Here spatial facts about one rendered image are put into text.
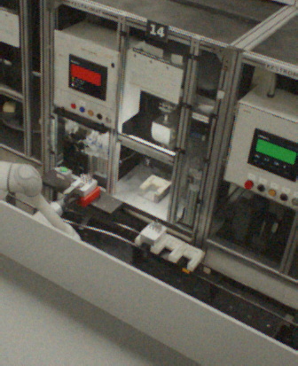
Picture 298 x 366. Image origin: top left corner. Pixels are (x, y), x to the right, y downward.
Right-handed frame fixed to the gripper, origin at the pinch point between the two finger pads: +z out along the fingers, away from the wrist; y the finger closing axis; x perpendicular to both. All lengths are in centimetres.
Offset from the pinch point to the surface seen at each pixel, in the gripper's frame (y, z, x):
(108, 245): -30.8, -1.2, -22.6
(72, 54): 73, 18, 19
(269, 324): -31, 1, -124
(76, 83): 58, 15, 14
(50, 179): -8.2, 5.5, 26.4
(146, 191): -7.3, 30.1, -27.7
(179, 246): -11, 4, -66
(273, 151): 63, 16, -102
